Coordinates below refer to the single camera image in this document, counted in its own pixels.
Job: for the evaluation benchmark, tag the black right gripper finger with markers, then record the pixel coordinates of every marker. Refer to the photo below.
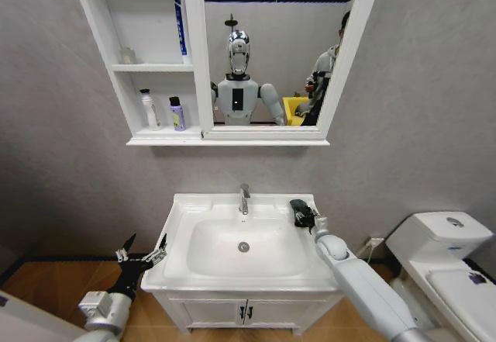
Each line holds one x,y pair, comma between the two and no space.
301,222
302,210

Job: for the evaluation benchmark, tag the white wall cabinet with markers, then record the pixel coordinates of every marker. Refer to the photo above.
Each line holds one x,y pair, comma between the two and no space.
116,28

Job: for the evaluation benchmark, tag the tall blue and white tube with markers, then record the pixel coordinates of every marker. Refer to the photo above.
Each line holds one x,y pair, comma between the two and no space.
181,28

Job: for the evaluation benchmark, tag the purple sticker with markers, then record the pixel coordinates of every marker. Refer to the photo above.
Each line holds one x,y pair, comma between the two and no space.
476,278

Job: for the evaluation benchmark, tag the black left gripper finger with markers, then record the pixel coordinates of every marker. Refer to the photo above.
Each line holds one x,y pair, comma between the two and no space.
155,257
125,252

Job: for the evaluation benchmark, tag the small clear glass cup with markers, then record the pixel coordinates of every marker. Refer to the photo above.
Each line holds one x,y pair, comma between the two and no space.
128,56

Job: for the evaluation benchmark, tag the chrome faucet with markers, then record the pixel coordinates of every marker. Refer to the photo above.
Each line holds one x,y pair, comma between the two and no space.
244,198

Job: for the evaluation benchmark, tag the white vanity cabinet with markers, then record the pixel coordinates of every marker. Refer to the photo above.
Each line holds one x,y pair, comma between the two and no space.
209,313

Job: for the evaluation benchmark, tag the white toilet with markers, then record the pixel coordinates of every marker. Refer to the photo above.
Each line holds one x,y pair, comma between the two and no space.
438,264

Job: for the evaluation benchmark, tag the white plastic bottle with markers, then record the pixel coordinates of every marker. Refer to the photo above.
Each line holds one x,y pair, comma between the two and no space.
151,111

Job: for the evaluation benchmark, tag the purple bottle with black cap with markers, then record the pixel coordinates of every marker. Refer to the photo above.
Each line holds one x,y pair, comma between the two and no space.
177,115

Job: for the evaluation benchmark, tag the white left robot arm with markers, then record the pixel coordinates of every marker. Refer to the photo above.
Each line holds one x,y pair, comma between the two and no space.
102,311

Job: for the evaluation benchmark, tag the white wall socket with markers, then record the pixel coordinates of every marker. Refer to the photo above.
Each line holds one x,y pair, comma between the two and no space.
374,242

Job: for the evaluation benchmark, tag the framed mirror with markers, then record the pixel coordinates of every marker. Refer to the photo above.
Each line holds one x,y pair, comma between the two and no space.
279,47

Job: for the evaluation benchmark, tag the white ceramic washbasin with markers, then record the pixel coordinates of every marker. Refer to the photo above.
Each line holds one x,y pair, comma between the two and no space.
217,249

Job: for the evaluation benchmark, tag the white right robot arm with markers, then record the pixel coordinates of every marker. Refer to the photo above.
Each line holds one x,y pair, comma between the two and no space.
360,280

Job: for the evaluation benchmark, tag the chrome sink drain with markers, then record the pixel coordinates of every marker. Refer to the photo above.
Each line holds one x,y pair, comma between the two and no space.
243,246

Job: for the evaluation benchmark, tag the chrome toilet flush button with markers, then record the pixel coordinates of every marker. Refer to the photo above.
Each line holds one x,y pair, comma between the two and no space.
455,221

